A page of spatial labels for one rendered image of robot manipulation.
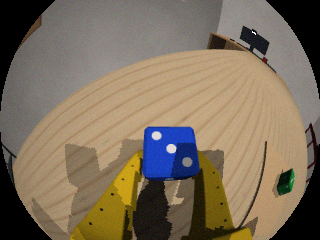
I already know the blue die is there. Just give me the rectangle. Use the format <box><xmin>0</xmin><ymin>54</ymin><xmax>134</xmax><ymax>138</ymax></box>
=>
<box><xmin>142</xmin><ymin>127</ymin><xmax>200</xmax><ymax>181</ymax></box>

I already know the green die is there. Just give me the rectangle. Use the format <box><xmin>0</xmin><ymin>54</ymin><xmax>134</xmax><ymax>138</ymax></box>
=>
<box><xmin>277</xmin><ymin>168</ymin><xmax>295</xmax><ymax>196</ymax></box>

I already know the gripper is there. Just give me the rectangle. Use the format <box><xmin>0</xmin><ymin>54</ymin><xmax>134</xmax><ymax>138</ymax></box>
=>
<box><xmin>70</xmin><ymin>150</ymin><xmax>253</xmax><ymax>240</ymax></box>

